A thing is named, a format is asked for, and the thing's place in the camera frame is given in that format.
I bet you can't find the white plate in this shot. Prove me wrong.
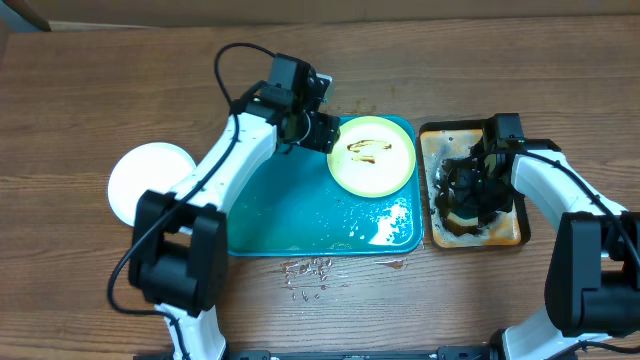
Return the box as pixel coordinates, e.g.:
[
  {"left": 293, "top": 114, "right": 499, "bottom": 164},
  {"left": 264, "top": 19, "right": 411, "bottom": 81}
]
[{"left": 107, "top": 142, "right": 196, "bottom": 226}]

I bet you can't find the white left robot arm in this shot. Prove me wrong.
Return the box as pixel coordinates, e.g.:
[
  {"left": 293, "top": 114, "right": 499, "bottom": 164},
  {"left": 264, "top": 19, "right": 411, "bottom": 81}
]
[{"left": 123, "top": 74, "right": 339, "bottom": 359}]

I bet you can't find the yellow plate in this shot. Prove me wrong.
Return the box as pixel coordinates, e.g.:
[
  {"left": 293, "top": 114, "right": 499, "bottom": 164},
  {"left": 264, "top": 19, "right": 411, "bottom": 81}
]
[{"left": 327, "top": 116, "right": 416, "bottom": 198}]

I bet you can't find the black baking tray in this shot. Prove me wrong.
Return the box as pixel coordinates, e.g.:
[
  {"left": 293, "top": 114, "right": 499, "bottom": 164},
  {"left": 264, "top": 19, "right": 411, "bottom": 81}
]
[{"left": 418, "top": 120, "right": 530, "bottom": 249}]

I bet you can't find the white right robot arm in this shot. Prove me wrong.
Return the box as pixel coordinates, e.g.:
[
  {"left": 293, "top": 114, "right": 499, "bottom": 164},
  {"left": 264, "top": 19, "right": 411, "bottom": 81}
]
[{"left": 443, "top": 138, "right": 639, "bottom": 359}]

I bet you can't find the teal plastic tray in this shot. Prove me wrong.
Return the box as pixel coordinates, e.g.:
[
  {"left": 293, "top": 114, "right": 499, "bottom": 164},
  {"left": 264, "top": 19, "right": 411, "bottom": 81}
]
[{"left": 228, "top": 115, "right": 424, "bottom": 257}]

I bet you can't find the green yellow sponge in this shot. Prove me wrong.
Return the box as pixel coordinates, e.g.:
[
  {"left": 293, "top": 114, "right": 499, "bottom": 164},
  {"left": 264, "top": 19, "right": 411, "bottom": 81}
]
[{"left": 444, "top": 212, "right": 495, "bottom": 229}]

